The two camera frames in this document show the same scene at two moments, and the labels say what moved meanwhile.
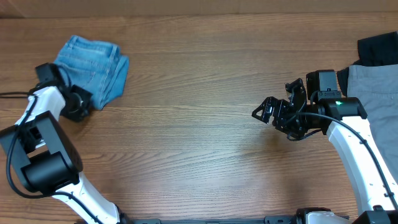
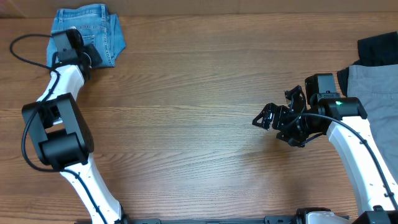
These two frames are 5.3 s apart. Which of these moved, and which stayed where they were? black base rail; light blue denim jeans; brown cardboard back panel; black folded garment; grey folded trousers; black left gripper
Moved: black left gripper; light blue denim jeans
Stayed: black base rail; black folded garment; grey folded trousers; brown cardboard back panel
